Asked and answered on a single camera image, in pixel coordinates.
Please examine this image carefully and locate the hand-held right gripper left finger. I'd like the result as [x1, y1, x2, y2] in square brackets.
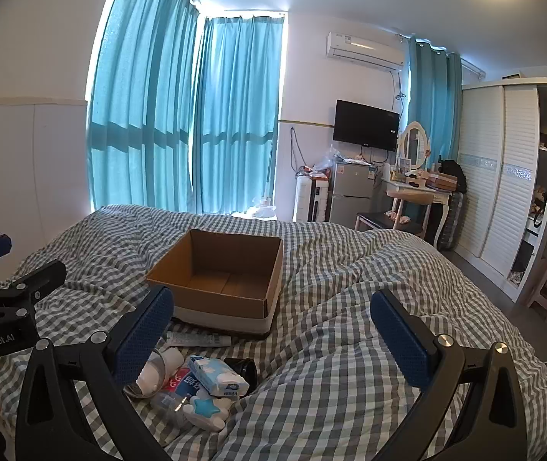
[14, 285, 175, 461]

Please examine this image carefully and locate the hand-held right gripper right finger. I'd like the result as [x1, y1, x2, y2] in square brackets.
[369, 289, 530, 461]

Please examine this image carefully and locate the white power adapter plug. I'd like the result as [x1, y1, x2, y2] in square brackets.
[124, 347, 185, 399]

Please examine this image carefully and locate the red blue plastic packet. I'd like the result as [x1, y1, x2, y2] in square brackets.
[151, 367, 197, 430]

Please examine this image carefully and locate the blue white tissue pack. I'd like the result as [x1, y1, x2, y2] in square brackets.
[188, 355, 251, 398]

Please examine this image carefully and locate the white cloud-shaped toy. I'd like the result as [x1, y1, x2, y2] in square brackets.
[182, 388, 230, 432]

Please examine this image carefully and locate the cardboard box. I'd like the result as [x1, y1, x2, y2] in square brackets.
[145, 229, 284, 336]

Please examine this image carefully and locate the black glossy case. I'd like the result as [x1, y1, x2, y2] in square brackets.
[223, 356, 259, 397]

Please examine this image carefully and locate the white cream tube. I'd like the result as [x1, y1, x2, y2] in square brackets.
[167, 330, 232, 347]

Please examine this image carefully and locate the grey green checked blanket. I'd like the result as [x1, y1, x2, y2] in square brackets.
[0, 204, 547, 461]

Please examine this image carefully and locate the wooden chair dark seat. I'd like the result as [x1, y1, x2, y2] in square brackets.
[354, 189, 436, 245]

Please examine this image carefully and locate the dark suitcase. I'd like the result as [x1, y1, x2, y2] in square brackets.
[439, 191, 467, 251]

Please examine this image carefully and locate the white dressing table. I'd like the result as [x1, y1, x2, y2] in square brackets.
[381, 175, 456, 250]

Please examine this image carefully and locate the silver small fridge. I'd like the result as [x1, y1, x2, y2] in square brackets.
[328, 161, 376, 226]

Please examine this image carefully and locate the brown wooden box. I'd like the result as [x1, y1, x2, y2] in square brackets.
[426, 174, 459, 192]

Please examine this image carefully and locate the white portable appliance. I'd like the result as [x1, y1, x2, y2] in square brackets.
[293, 175, 332, 223]

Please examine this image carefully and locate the black bag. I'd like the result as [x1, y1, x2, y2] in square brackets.
[439, 159, 467, 193]

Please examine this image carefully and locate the white plush toy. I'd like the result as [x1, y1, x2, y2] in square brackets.
[247, 196, 278, 220]

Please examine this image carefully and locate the white slatted wardrobe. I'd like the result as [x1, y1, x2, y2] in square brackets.
[456, 76, 547, 304]

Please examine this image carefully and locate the clear plastic bag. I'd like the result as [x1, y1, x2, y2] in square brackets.
[316, 146, 351, 174]

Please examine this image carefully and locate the white oval vanity mirror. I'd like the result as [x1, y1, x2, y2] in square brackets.
[397, 121, 431, 171]

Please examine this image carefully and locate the wide teal window curtain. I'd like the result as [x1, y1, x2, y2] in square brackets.
[86, 0, 202, 213]

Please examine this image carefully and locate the narrow teal window curtain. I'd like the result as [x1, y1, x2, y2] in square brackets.
[192, 13, 288, 216]

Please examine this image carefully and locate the teal curtain beside wardrobe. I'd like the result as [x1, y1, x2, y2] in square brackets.
[405, 36, 463, 202]

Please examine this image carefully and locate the black wall television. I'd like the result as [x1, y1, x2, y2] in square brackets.
[333, 99, 400, 152]

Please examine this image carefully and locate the dark wall cable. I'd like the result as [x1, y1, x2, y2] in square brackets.
[289, 127, 303, 174]

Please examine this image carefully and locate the white wall air conditioner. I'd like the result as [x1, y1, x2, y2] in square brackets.
[326, 31, 406, 70]

